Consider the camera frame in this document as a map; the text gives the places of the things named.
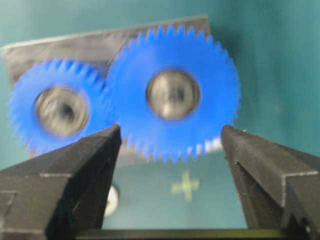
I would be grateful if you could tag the near blue plastic gear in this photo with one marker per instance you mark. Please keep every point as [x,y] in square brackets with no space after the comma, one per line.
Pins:
[57,102]

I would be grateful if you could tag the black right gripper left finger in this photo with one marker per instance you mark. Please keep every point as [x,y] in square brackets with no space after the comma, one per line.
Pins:
[56,194]

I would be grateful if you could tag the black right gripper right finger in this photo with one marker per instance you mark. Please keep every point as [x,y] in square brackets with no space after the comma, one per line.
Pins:
[278,186]

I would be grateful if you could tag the far blue plastic gear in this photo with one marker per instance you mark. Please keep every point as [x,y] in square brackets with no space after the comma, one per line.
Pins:
[178,55]

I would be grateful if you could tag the blue plastic gear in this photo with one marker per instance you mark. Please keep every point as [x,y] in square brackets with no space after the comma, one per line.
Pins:
[178,55]
[57,102]

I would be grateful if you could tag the far threaded steel shaft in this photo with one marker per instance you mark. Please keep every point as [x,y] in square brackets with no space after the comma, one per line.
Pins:
[172,95]

